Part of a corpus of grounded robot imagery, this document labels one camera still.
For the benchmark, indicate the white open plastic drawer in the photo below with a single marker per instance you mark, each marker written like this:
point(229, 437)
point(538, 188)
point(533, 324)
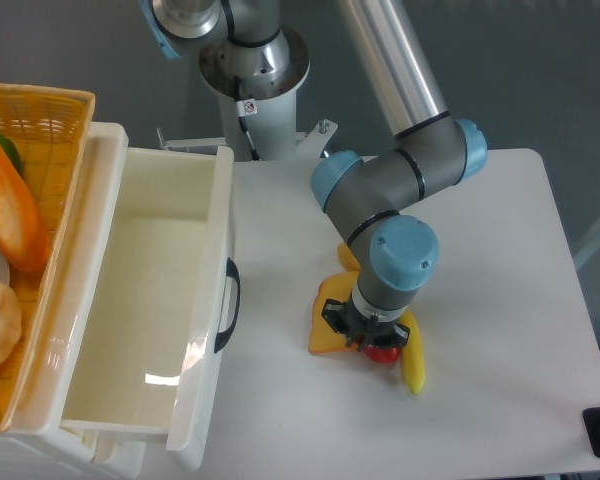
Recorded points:
point(178, 209)

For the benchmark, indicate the orange woven basket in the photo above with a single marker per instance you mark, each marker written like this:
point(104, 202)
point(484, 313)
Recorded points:
point(49, 127)

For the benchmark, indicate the yellow toy food piece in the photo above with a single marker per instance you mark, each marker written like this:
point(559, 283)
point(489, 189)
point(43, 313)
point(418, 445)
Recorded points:
point(347, 258)

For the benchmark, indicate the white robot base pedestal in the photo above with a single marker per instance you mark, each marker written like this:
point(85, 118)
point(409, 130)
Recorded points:
point(256, 88)

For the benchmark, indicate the yellow toy bread slice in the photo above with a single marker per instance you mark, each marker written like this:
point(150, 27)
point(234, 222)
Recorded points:
point(323, 337)

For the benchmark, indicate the black drawer handle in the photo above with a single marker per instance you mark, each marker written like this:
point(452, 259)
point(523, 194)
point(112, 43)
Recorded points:
point(231, 305)

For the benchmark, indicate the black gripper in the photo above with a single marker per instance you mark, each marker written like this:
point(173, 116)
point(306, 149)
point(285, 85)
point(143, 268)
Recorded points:
point(363, 330)

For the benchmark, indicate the orange toy baguette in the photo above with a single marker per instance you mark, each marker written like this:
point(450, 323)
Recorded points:
point(24, 236)

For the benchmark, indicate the red toy bell pepper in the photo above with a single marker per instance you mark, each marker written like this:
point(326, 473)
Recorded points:
point(383, 356)

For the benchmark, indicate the white plastic drawer cabinet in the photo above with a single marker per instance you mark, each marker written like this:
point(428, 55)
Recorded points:
point(79, 388)

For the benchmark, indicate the green toy vegetable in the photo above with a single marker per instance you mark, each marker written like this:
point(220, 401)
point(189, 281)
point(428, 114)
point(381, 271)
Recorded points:
point(12, 153)

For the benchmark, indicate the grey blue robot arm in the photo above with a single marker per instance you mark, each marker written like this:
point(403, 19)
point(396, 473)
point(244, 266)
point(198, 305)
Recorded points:
point(364, 200)

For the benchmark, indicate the yellow toy banana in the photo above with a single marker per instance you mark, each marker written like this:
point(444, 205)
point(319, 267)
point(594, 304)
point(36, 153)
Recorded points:
point(412, 357)

